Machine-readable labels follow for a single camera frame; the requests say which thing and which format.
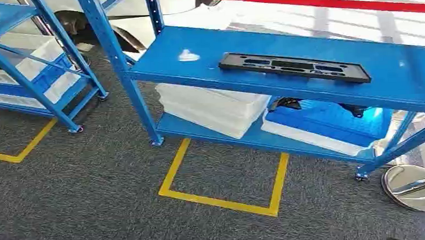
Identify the black plastic panel with cutouts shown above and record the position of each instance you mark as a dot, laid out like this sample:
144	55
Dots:
228	64

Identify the stack of white plastic crates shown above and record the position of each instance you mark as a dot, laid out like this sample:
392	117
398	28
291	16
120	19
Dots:
212	108

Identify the large blue steel shelf rack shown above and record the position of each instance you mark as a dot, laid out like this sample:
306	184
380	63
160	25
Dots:
203	73

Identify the long black plastic part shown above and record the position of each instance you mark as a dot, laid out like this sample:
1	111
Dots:
287	103

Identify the yellow floor tape square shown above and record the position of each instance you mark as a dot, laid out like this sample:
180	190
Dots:
216	201

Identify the white plastic crate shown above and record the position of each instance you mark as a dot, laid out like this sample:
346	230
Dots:
306	138

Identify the blue plastic crate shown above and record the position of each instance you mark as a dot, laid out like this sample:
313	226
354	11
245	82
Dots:
324	125

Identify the white vehicle body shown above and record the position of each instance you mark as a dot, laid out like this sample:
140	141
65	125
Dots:
140	25

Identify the red barrier belt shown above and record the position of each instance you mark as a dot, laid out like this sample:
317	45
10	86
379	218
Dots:
300	0

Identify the blue plastic bin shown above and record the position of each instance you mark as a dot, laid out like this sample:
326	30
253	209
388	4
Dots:
49	78

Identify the chrome stanchion with black cap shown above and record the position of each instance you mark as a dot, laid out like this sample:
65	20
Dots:
416	200

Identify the blue steel rack with bins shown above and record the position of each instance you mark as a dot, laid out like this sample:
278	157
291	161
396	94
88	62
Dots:
0	13

